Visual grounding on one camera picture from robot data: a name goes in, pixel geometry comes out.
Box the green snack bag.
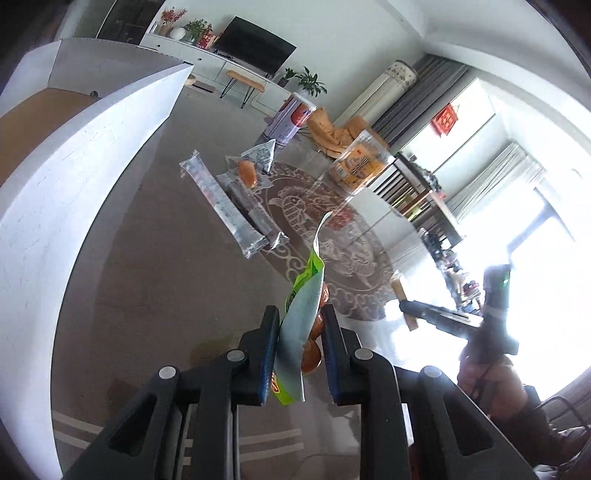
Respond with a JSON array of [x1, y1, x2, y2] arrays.
[[271, 211, 332, 406]]

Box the dark chocolate bar packet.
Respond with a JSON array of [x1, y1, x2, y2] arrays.
[[217, 172, 290, 250]]

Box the long clear cracker sleeve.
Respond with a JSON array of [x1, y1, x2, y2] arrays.
[[179, 150, 267, 259]]

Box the silver grey snack packet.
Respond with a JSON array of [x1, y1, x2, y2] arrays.
[[240, 139, 276, 174]]

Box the beige biscuit bar packet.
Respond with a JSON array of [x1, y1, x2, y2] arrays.
[[391, 271, 419, 331]]

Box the person right hand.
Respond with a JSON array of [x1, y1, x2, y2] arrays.
[[457, 349, 528, 420]]

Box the clear jar orange label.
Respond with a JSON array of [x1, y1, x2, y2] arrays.
[[328, 129, 394, 196]]

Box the red window decoration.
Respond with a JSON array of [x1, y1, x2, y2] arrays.
[[430, 103, 458, 137]]

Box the orange lounge chair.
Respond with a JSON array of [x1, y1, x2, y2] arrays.
[[305, 108, 368, 159]]

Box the white floor air conditioner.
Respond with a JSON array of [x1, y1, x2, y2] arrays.
[[335, 60, 418, 127]]

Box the grey curtain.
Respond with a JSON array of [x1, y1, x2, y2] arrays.
[[372, 54, 471, 148]]

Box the red white milk powder can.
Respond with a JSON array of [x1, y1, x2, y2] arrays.
[[263, 93, 317, 148]]

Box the green potted plant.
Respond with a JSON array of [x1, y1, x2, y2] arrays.
[[283, 66, 328, 99]]

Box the white tv cabinet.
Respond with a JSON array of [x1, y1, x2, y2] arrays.
[[140, 33, 290, 116]]

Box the wooden bench black legs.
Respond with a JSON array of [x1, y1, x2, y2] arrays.
[[219, 70, 266, 108]]

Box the white storage box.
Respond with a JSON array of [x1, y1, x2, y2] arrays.
[[1, 38, 191, 479]]

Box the black television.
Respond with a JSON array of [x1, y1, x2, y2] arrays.
[[213, 16, 297, 76]]

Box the dark display cabinet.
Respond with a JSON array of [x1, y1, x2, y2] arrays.
[[97, 0, 164, 45]]

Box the red flower arrangement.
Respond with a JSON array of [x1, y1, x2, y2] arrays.
[[157, 7, 187, 36]]

